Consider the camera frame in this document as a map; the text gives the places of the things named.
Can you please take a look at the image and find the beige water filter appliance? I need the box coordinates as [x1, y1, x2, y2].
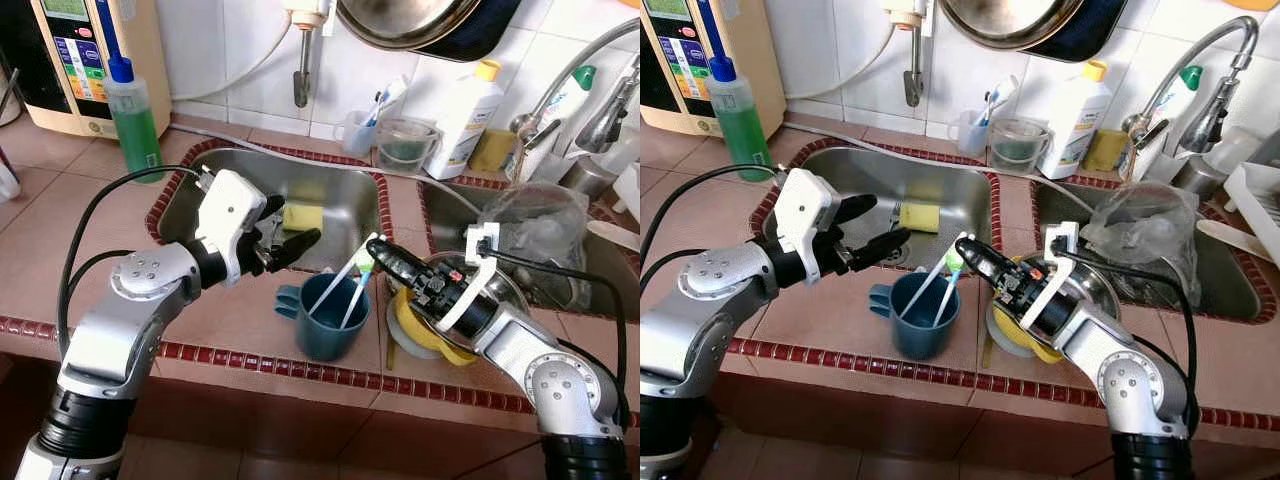
[640, 0, 788, 136]
[28, 0, 171, 138]

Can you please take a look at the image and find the small stainless steel cup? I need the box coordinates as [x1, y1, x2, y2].
[1170, 155, 1226, 201]
[560, 155, 616, 201]

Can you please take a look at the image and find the mustard yellow sponge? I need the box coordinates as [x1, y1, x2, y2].
[1083, 128, 1129, 173]
[470, 128, 518, 173]

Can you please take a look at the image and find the bright yellow sponge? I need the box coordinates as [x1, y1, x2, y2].
[282, 203, 323, 233]
[898, 203, 943, 233]

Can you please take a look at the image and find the green white toothbrush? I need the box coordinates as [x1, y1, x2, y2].
[930, 250, 966, 326]
[338, 250, 379, 331]

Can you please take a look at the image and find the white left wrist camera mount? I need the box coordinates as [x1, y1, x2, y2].
[193, 168, 269, 284]
[775, 168, 841, 286]

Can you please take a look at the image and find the cream plastic spatula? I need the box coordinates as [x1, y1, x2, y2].
[585, 218, 641, 253]
[1195, 218, 1276, 266]

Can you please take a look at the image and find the clear plastic bucket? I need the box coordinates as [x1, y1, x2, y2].
[373, 118, 441, 176]
[987, 118, 1051, 176]

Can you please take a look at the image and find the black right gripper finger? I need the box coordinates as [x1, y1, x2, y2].
[954, 234, 1013, 285]
[364, 236, 429, 287]

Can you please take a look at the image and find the stainless steel sink basin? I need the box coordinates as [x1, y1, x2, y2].
[418, 175, 641, 321]
[1030, 175, 1279, 323]
[145, 140, 393, 276]
[745, 140, 1001, 271]

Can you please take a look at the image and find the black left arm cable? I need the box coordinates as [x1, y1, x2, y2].
[57, 165, 206, 356]
[640, 165, 786, 301]

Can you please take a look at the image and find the hanging steel wok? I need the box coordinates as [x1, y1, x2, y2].
[940, 0, 1121, 63]
[335, 0, 521, 63]

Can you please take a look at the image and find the brown rope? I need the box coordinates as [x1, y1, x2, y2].
[1118, 125, 1146, 181]
[505, 125, 536, 186]

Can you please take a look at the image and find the plain white toothbrush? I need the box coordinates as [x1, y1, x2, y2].
[305, 258, 363, 319]
[898, 255, 951, 319]

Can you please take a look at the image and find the blue handled toothbrush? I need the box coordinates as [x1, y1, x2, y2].
[975, 75, 1021, 126]
[365, 75, 409, 129]

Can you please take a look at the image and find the yellow plastic bowl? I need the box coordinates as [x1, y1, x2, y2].
[390, 285, 479, 366]
[985, 295, 1069, 363]

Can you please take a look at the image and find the chrome wall tap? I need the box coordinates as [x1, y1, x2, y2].
[882, 0, 931, 108]
[283, 0, 331, 108]

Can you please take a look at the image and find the white bottle green cap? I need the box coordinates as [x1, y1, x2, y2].
[1150, 65, 1204, 136]
[540, 65, 599, 136]

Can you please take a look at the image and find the clear crumpled plastic bag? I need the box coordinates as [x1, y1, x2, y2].
[1080, 182, 1201, 306]
[480, 182, 591, 306]

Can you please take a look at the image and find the chrome gooseneck faucet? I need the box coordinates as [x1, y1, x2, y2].
[1122, 15, 1261, 156]
[510, 15, 641, 186]

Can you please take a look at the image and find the green dish soap bottle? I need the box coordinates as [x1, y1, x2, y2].
[103, 25, 164, 184]
[705, 25, 776, 181]

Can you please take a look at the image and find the white detergent bottle yellow cap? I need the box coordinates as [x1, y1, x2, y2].
[1037, 60, 1113, 181]
[425, 60, 504, 181]

